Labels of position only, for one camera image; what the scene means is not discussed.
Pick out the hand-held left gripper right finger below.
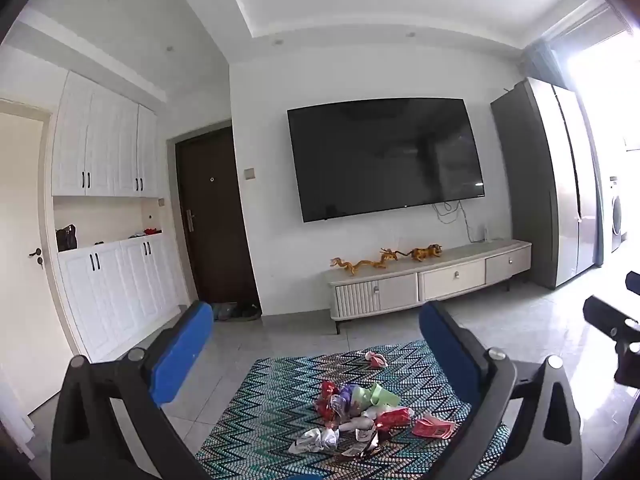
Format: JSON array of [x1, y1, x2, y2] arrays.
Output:
[[419, 301, 583, 480]]

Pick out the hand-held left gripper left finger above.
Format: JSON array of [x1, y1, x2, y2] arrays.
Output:
[[50, 301, 216, 480]]

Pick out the pink packet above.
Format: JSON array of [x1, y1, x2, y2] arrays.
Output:
[[411, 412, 457, 440]]

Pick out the green packet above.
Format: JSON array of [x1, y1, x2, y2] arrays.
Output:
[[350, 382, 402, 411]]

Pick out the red snack packet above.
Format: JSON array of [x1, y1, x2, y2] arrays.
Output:
[[375, 407, 416, 429]]

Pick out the large purple wrapper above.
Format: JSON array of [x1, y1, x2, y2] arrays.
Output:
[[331, 384, 360, 417]]

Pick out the red foil wrapper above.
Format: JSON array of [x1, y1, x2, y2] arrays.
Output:
[[315, 380, 341, 413]]

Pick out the dark wrapper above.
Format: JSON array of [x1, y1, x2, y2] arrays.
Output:
[[342, 432, 382, 459]]

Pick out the clear white wrapper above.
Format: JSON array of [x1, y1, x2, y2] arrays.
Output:
[[287, 428, 341, 454]]

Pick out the white washing machine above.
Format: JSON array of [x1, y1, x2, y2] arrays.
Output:
[[609, 176, 627, 253]]

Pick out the grey shoes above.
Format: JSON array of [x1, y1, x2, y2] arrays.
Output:
[[212, 301, 262, 322]]

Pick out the cream television cabinet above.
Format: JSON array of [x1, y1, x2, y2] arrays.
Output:
[[327, 240, 532, 335]]

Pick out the golden tiger figurine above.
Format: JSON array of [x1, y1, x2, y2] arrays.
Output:
[[406, 243, 445, 263]]

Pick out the zigzag patterned rug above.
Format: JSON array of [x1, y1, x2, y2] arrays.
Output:
[[195, 340, 511, 480]]

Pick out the golden dragon figurine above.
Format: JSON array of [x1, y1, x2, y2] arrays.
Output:
[[330, 248, 402, 277]]

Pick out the grey refrigerator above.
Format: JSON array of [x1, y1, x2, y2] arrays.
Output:
[[490, 76, 606, 290]]

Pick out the black bag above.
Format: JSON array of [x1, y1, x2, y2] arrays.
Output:
[[55, 225, 79, 253]]

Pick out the dark brown door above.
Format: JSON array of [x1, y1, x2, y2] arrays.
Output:
[[175, 127, 261, 311]]

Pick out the beige door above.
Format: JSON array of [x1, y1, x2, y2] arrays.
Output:
[[0, 100, 76, 416]]

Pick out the white built-in cabinet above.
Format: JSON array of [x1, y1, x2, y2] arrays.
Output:
[[50, 70, 193, 363]]

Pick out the blue grey curtain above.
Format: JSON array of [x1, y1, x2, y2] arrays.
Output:
[[522, 39, 557, 80]]

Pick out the television cable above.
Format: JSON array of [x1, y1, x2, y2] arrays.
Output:
[[432, 200, 477, 243]]

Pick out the black wall television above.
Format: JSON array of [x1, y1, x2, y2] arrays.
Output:
[[287, 97, 486, 224]]

